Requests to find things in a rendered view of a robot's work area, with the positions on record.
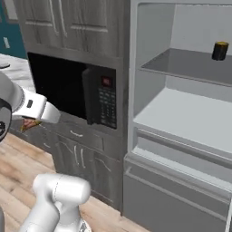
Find grey wood drawer front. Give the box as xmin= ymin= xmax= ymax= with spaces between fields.
xmin=8 ymin=125 xmax=57 ymax=158
xmin=54 ymin=121 xmax=105 ymax=152

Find silver cupboard door handle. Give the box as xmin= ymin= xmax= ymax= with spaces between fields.
xmin=58 ymin=0 xmax=69 ymax=38
xmin=79 ymin=147 xmax=86 ymax=169
xmin=72 ymin=145 xmax=81 ymax=167
xmin=48 ymin=0 xmax=59 ymax=34

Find white open fridge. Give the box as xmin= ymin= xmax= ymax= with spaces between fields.
xmin=121 ymin=0 xmax=232 ymax=232

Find grey glass fridge shelf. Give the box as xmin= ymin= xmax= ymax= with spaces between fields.
xmin=140 ymin=47 xmax=232 ymax=88

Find black microwave oven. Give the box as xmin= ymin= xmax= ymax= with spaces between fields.
xmin=27 ymin=52 xmax=119 ymax=131

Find black jar with yellow lid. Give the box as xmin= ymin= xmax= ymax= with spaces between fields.
xmin=211 ymin=41 xmax=229 ymax=62

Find grey wood cupboard door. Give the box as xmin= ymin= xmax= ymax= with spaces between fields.
xmin=58 ymin=0 xmax=129 ymax=59
xmin=13 ymin=0 xmax=61 ymax=47
xmin=78 ymin=144 xmax=125 ymax=210
xmin=53 ymin=135 xmax=82 ymax=179

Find grey fridge drawer front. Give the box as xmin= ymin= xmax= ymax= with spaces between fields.
xmin=122 ymin=157 xmax=232 ymax=232

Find red and yellow food item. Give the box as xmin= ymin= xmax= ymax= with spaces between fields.
xmin=20 ymin=118 xmax=43 ymax=132

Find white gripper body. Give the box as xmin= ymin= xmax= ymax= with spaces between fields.
xmin=40 ymin=101 xmax=62 ymax=124

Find white light switch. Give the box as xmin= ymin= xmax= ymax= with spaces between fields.
xmin=3 ymin=36 xmax=11 ymax=50

